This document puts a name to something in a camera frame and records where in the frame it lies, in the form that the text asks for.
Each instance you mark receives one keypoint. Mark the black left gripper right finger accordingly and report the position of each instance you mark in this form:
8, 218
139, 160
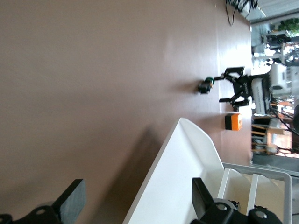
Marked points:
201, 198

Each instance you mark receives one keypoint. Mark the wooden chair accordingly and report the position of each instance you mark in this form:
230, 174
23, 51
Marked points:
271, 135

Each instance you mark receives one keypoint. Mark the green potted plant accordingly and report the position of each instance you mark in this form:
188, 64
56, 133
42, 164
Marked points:
289, 24

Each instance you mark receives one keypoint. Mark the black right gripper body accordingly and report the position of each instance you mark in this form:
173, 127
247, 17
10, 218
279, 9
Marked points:
243, 91

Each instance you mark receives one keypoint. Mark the white plastic drawer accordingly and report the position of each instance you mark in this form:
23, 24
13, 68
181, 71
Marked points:
172, 175

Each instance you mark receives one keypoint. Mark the green push button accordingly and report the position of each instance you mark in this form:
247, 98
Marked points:
204, 87

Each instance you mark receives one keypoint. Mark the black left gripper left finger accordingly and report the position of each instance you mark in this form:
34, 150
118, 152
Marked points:
72, 200

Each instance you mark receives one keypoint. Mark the orange button box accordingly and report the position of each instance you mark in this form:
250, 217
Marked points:
234, 121

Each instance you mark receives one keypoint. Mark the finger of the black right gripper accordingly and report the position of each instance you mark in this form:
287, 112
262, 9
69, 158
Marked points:
233, 72
227, 100

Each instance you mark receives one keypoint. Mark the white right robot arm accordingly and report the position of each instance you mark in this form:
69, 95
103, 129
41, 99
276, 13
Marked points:
278, 77

